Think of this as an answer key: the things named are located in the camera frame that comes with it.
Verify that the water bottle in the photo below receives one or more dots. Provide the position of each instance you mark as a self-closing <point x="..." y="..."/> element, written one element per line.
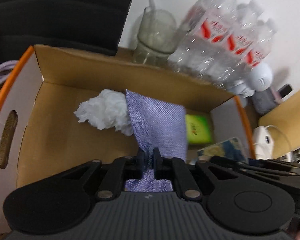
<point x="207" y="24"/>
<point x="242" y="62"/>
<point x="244" y="24"/>

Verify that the glass cup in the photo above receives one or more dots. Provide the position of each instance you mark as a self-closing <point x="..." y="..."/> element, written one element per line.
<point x="155" y="38"/>

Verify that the black paper bag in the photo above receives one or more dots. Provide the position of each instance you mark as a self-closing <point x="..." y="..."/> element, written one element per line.
<point x="91" y="25"/>

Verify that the grey small box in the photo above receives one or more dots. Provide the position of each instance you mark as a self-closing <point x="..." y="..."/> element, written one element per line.
<point x="266" y="100"/>

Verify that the white power adapter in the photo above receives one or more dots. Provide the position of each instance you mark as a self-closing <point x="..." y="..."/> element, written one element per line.
<point x="263" y="143"/>

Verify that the left water bottle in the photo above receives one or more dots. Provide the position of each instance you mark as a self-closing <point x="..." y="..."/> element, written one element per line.
<point x="207" y="24"/>

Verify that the red orange cardboard box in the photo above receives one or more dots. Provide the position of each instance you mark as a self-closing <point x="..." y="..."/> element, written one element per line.
<point x="40" y="135"/>

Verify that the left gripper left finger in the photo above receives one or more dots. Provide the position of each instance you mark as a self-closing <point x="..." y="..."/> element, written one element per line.
<point x="62" y="201"/>

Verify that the right water bottle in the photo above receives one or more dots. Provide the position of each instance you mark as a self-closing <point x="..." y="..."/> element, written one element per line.
<point x="242" y="62"/>

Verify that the purple knitted cloth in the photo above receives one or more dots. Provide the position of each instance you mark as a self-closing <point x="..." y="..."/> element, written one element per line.
<point x="156" y="124"/>

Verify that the green packet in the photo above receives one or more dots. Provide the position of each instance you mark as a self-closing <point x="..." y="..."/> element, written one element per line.
<point x="198" y="130"/>

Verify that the blue yellow patterned packet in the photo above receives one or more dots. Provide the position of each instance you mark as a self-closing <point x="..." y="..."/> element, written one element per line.
<point x="230" y="149"/>

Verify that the middle water bottle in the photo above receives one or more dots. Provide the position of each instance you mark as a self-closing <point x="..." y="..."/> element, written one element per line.
<point x="244" y="24"/>

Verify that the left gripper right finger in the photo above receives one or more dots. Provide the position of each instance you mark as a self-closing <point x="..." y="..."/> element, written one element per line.
<point x="234" y="201"/>

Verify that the white tissue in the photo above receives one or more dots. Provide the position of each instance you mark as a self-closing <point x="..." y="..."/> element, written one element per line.
<point x="107" y="110"/>

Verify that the yellow thermos jug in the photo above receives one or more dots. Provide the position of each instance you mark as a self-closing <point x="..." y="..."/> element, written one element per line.
<point x="283" y="123"/>

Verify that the white astronaut figure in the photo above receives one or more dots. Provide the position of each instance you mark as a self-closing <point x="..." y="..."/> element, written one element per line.
<point x="252" y="80"/>

